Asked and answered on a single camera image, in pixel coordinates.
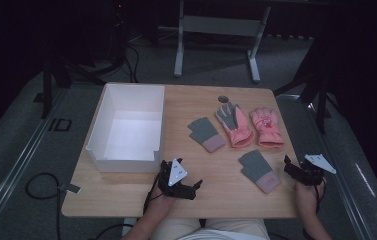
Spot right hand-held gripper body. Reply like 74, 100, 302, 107
295, 153, 338, 187

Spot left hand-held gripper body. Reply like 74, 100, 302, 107
157, 157, 198, 201

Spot white box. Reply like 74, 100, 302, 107
85, 83, 166, 174

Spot pink glove with grey palm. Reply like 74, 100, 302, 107
214, 101, 255, 149

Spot person's left hand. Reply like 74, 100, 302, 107
148, 185, 178, 216

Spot person's right hand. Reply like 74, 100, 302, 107
294, 178, 328, 214

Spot grey glove with pink cuff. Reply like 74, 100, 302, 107
238, 149, 282, 194
187, 116, 227, 154

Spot pink glove with red print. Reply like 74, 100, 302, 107
249, 107, 285, 149

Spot person's beige pants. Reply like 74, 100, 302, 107
149, 218, 271, 240

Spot person's white shirt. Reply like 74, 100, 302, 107
178, 229, 271, 240

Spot black tripod stand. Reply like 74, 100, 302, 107
273, 38, 342, 135
33, 46, 127, 120

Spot small grey floor tag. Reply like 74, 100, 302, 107
58, 182, 82, 195

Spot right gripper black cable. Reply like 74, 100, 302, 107
313, 178, 328, 215

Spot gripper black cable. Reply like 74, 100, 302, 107
142, 173, 164, 215
313, 178, 328, 215

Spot metal floor rail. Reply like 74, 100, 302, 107
275, 93, 377, 240
0, 88, 68, 234

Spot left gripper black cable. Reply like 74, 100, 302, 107
142, 173, 164, 215

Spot black background cables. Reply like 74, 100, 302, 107
109, 19, 141, 84

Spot black floor cable loop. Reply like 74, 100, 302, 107
24, 172, 62, 240

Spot grey metal table frame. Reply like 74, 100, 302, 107
158, 0, 272, 84

